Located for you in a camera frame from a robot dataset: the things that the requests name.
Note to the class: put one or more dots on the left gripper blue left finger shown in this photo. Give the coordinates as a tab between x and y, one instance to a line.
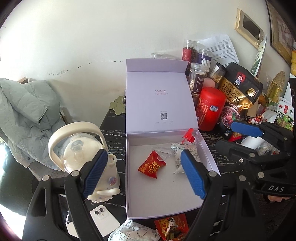
92	171

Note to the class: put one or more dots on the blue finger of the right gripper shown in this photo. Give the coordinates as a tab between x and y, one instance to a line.
246	129

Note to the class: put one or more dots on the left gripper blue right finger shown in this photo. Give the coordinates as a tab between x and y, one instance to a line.
196	174

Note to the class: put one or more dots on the white patterned snack packet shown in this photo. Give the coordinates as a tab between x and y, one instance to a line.
133	231
180	151

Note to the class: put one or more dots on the small red gold snack packet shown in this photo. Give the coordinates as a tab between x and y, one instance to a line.
151	165

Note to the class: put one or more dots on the red figure print snack packet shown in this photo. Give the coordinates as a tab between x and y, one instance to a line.
173	227

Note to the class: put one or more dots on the person's right hand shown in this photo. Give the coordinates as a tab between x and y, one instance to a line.
276	198

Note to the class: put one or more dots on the clear plastic wrapper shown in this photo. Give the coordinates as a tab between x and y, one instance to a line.
163	153

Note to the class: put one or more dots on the red ribbon bow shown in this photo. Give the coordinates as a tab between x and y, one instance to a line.
188	136

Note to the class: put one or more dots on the black gold oat bag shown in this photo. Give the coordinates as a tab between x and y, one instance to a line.
242	89

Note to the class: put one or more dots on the white smartphone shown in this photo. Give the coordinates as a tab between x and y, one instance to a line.
105	222

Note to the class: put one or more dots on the red cylindrical canister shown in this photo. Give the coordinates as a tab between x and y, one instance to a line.
209	108

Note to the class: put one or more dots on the green white tea pouch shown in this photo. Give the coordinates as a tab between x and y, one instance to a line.
255	69

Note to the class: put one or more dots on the lavender gift box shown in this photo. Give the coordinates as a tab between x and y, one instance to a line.
159	111

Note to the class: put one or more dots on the black lid clear jar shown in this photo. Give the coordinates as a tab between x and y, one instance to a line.
217	72

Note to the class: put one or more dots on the green flower coaster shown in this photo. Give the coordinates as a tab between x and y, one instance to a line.
118	105

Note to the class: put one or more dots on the clear jar dark label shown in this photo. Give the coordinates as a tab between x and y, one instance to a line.
198	73

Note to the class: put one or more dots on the white printed paper sheet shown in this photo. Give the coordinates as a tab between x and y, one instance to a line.
222	50

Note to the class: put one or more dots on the clear jar purple label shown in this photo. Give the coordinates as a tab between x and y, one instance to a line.
204	58

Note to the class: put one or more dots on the grey-green puffer jacket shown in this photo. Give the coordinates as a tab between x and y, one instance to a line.
30	114

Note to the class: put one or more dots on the dark framed picture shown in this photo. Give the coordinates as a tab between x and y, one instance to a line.
281	39

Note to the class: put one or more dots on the clear jar red label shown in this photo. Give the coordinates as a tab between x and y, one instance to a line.
189	51

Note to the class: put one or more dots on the clear jar behind box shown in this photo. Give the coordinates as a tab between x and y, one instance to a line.
163	56

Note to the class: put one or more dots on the gold picture frame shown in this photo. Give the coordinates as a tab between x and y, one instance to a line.
248	29

